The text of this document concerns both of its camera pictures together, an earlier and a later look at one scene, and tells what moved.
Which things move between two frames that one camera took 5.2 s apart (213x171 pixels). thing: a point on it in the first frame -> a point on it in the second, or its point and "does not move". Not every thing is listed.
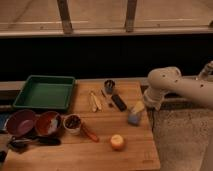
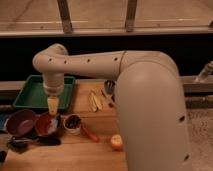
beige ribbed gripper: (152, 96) -> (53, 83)
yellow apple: (117, 142) does not move
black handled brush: (23, 144) does not move
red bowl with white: (47, 123) does not move
